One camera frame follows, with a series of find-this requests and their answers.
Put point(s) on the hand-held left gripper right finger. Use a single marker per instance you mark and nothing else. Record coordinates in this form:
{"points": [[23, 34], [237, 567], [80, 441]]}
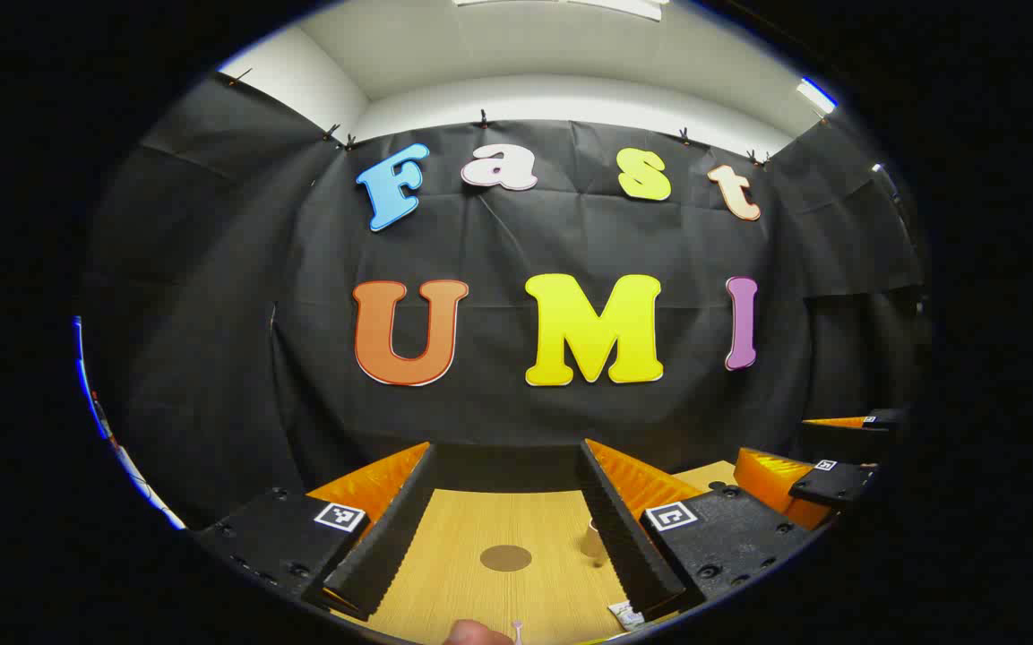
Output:
{"points": [[619, 537]]}

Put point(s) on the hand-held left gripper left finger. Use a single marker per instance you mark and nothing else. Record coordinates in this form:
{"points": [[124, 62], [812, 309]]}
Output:
{"points": [[391, 537]]}

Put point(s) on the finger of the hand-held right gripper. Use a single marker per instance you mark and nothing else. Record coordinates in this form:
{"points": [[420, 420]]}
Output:
{"points": [[883, 418], [830, 484]]}

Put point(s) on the beige cup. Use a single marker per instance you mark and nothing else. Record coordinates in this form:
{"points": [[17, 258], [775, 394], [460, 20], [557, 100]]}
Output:
{"points": [[591, 537]]}

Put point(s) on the white toothpaste tube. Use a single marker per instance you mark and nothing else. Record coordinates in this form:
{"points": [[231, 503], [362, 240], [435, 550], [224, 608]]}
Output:
{"points": [[628, 615]]}

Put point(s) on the round brown coaster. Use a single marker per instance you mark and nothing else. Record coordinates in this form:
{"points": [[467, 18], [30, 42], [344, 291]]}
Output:
{"points": [[505, 558]]}

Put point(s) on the wooden desktop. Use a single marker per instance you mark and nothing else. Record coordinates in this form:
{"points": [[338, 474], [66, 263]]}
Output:
{"points": [[480, 520]]}

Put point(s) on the black backdrop cloth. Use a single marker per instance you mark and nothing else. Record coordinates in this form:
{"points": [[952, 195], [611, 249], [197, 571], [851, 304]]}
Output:
{"points": [[211, 313]]}

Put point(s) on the ceiling light panel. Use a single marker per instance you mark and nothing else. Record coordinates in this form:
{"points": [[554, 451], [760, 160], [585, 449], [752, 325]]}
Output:
{"points": [[597, 5], [816, 95]]}

